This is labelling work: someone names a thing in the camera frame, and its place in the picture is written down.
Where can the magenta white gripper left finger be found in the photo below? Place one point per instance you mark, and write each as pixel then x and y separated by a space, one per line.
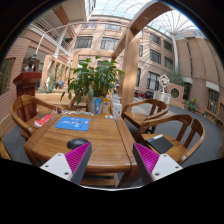
pixel 70 166

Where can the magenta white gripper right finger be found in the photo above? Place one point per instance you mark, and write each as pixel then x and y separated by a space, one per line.
pixel 153 166

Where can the black computer mouse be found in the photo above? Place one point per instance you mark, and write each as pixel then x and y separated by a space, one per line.
pixel 74 143

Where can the blue cartoon mouse pad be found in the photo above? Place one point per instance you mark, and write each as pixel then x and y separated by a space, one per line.
pixel 73 123

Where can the black notebook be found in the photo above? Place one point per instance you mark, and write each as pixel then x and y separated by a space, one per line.
pixel 160 143

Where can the wooden table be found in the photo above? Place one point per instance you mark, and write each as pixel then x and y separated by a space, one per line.
pixel 111 161

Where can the right near wooden armchair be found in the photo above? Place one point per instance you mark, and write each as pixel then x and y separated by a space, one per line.
pixel 188 140

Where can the wooden armchair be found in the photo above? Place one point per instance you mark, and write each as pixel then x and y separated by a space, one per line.
pixel 158 109
pixel 188 140
pixel 24 113

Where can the red paper bag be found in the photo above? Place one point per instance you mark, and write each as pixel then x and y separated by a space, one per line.
pixel 40 123

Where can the right far wooden armchair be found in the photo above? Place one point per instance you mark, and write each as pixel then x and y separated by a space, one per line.
pixel 158 109

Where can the small white wrapped packet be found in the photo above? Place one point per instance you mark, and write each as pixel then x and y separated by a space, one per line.
pixel 109 117

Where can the white pump bottle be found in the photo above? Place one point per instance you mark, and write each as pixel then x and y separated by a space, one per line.
pixel 116 108

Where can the blue tube bottle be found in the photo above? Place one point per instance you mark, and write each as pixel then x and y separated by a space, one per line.
pixel 97 106

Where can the orange liquid bottle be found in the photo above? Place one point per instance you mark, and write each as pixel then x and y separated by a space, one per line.
pixel 106 106

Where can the left wooden armchair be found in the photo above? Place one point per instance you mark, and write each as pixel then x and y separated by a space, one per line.
pixel 24 113

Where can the green potted plant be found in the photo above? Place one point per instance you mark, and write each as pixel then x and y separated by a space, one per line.
pixel 89 82

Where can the white geometric sculpture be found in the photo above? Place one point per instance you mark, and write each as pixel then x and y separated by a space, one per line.
pixel 164 82

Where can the dark bust statue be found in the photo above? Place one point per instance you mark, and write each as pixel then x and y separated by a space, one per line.
pixel 31 64

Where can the dark red wooden pedestal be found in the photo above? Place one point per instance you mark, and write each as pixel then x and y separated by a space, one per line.
pixel 26 85

